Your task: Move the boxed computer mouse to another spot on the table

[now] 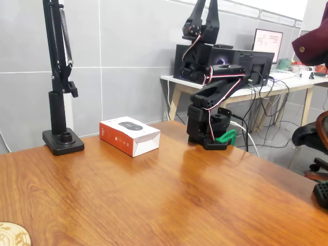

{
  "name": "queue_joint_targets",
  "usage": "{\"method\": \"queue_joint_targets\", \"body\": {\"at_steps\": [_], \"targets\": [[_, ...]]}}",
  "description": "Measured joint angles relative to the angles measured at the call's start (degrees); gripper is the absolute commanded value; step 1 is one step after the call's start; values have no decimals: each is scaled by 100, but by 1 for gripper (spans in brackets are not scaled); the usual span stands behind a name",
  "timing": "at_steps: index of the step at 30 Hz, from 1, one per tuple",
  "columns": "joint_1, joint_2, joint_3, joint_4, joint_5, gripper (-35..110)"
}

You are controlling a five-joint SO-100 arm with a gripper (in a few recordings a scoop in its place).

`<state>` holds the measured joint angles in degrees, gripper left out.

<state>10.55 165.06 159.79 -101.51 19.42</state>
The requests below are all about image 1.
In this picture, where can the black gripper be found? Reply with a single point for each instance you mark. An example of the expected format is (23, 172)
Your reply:
(205, 33)

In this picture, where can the orange white mouse box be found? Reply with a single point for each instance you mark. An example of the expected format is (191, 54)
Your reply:
(123, 139)

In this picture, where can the maroon sleeved forearm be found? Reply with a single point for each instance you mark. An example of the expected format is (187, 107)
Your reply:
(312, 46)

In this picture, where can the black perforated arm base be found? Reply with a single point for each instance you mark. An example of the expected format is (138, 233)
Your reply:
(321, 192)

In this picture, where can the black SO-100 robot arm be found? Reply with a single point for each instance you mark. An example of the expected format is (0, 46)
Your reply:
(217, 88)

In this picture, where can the small white box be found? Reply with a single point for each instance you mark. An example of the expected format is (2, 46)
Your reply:
(306, 75)

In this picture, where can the white table wooden legs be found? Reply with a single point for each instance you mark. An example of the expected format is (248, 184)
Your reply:
(179, 82)

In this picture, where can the black computer case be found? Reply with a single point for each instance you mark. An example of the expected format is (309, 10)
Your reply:
(256, 61)

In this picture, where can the computer monitor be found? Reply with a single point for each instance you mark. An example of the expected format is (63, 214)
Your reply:
(267, 43)

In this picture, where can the green plastic table clamp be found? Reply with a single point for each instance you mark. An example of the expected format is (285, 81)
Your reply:
(228, 135)

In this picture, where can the black office chair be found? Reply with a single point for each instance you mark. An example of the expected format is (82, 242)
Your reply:
(305, 135)

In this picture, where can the black spring boom stand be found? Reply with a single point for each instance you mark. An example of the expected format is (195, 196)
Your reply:
(57, 110)

